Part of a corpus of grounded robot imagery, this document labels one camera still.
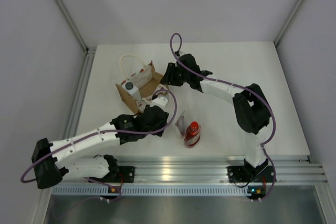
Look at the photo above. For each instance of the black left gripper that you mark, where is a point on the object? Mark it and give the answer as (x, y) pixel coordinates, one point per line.
(161, 124)

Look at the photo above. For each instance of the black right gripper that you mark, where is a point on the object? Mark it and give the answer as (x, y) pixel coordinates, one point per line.
(169, 78)

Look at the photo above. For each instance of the burlap watermelon canvas bag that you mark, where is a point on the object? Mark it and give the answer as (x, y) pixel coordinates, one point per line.
(146, 79)

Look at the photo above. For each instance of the clear plastic tube pack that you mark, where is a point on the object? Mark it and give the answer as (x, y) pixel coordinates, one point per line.
(180, 125)

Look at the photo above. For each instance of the red shampoo bottle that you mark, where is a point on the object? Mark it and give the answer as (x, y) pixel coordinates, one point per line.
(192, 135)

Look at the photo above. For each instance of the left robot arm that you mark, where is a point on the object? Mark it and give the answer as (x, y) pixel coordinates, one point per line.
(55, 161)

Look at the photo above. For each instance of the white bottle grey cap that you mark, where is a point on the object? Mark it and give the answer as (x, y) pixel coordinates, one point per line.
(132, 90)

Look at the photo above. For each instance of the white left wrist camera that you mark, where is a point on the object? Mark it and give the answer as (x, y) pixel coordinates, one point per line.
(160, 101)

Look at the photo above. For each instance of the perforated cable duct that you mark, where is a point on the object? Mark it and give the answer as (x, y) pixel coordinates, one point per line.
(136, 190)

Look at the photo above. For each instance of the aluminium rail base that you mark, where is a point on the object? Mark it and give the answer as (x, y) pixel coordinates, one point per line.
(214, 170)

